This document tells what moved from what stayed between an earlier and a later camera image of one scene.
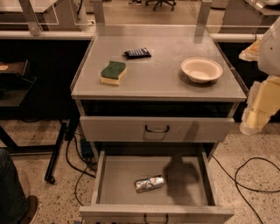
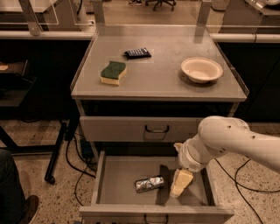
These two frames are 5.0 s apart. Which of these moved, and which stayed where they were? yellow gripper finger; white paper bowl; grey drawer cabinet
Moved: yellow gripper finger
Stayed: white paper bowl; grey drawer cabinet
